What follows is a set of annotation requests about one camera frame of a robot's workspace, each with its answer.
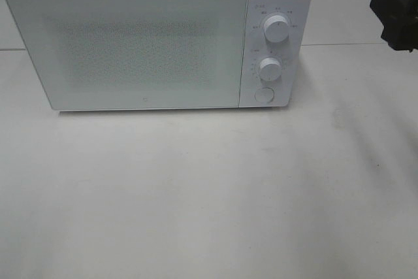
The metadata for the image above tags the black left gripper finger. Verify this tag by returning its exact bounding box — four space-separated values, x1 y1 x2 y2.
370 0 417 52

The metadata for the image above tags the white timer knob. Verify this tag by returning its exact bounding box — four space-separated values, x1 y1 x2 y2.
258 57 283 82

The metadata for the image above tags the round white door button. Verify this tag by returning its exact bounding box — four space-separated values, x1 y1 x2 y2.
255 88 274 104

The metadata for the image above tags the white microwave door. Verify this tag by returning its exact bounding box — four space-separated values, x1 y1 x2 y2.
7 0 247 111

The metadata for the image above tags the upper white power knob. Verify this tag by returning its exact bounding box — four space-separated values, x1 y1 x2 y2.
263 12 290 43

